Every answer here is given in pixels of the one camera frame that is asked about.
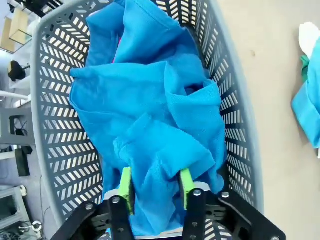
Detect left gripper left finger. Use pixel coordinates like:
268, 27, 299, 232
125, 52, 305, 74
51, 166, 137, 240

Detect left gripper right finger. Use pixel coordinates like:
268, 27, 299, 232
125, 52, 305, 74
178, 167, 287, 240

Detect blue polo shirt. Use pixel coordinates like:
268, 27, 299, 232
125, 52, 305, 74
69, 0, 228, 237

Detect light blue garment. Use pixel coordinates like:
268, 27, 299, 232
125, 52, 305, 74
291, 37, 320, 151

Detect green shorts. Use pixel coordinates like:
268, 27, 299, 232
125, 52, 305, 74
299, 54, 312, 83

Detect white t-shirt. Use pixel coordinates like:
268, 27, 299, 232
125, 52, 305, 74
298, 21, 320, 60

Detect dark grey plastic basket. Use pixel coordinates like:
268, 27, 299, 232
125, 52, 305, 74
29, 0, 266, 240

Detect wooden board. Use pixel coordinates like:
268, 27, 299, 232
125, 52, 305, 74
0, 7, 33, 53

